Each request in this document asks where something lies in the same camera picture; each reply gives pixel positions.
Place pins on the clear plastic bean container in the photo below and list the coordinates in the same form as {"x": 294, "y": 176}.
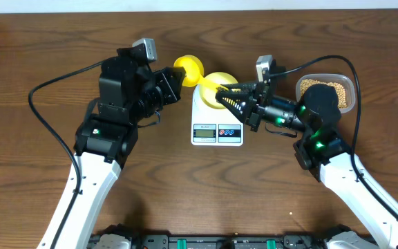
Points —
{"x": 342, "y": 84}

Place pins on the white digital kitchen scale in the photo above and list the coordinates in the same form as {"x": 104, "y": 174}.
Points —
{"x": 214, "y": 127}

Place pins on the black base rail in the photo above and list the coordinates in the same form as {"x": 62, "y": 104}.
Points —
{"x": 120, "y": 236}

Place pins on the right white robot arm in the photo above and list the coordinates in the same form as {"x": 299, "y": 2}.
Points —
{"x": 321, "y": 150}

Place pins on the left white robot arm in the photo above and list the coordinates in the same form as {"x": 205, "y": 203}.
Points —
{"x": 129, "y": 92}

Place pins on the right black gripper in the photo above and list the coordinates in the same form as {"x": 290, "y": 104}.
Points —
{"x": 247, "y": 102}

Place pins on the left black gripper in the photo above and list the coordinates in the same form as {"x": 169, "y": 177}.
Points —
{"x": 168, "y": 90}

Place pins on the yellow plastic bowl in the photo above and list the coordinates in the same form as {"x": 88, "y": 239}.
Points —
{"x": 208, "y": 96}

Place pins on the yellow plastic scoop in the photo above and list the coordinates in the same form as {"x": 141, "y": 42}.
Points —
{"x": 194, "y": 73}

